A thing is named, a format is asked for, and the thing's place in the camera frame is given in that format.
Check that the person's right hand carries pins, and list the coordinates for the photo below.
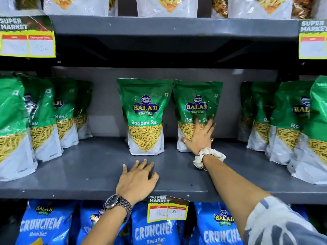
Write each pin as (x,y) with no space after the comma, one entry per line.
(200,141)

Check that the person's left hand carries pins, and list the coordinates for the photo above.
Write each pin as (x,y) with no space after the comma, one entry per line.
(135,183)

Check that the person's left thumb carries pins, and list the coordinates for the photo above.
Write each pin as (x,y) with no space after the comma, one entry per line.
(154,177)

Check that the person's left little finger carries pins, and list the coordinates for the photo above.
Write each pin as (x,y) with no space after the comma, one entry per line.
(125,169)

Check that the person's right thumb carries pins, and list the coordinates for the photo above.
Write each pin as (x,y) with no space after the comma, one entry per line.
(185,140)

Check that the person's left middle finger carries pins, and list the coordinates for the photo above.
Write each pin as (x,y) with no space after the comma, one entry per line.
(143,165)

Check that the person's right middle finger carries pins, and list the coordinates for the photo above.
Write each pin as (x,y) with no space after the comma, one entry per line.
(208,123)

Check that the green snack pouch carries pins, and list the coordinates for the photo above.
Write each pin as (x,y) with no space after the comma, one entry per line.
(196,94)

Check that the person's left forearm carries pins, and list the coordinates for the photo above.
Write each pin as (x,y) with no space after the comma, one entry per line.
(107,227)

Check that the person's right forearm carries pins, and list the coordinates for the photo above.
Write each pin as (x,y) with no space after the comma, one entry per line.
(230,191)

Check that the white scrunchie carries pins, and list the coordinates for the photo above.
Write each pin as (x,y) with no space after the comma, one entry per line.
(209,153)

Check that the silver wristwatch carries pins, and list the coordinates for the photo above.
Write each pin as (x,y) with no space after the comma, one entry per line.
(115,201)

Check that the yellow green price label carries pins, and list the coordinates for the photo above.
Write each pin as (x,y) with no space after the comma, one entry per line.
(313,45)
(25,43)
(166,210)

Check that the grey metal shelf board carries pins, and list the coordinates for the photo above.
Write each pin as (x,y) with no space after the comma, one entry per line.
(89,163)
(178,28)

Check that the row of green snack packets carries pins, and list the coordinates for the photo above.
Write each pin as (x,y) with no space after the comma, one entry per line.
(145,104)

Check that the blue snack packet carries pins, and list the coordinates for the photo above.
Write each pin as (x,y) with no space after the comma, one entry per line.
(153,233)
(301,211)
(86,214)
(43,227)
(217,233)

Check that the grey shelf back panel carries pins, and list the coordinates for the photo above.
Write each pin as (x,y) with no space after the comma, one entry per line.
(102,112)

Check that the white grey patterned sleeve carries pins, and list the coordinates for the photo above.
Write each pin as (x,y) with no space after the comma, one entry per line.
(283,224)

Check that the clear snack packet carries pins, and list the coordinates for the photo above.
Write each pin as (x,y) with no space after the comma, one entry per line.
(113,5)
(302,7)
(28,2)
(219,6)

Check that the white snack packet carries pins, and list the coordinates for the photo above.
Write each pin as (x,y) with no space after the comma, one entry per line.
(76,7)
(245,10)
(153,8)
(320,7)
(6,3)

